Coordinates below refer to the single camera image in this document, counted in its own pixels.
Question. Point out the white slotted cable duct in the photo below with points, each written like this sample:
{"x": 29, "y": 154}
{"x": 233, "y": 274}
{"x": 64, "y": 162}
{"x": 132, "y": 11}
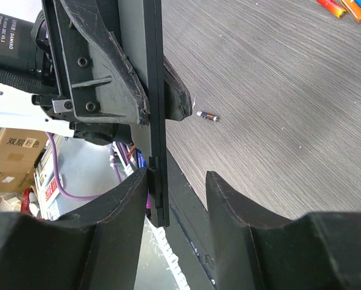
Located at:
{"x": 170, "y": 256}

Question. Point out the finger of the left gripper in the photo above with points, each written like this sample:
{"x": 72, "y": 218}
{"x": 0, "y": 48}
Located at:
{"x": 178, "y": 103}

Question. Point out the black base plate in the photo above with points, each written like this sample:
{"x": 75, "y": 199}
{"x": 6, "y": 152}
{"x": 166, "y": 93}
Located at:
{"x": 189, "y": 233}

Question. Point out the black remote control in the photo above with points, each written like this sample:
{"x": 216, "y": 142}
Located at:
{"x": 142, "y": 42}

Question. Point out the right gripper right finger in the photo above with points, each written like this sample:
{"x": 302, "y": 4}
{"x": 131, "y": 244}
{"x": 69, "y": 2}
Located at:
{"x": 255, "y": 248}

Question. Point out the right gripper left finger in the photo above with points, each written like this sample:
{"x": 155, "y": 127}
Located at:
{"x": 95, "y": 246}

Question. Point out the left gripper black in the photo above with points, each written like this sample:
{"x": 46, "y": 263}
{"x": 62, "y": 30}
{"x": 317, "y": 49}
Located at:
{"x": 88, "y": 79}

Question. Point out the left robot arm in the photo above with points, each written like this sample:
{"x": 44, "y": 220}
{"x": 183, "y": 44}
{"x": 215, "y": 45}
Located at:
{"x": 22, "y": 63}

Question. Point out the red battery left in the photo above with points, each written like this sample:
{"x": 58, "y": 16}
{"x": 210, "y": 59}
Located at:
{"x": 334, "y": 8}

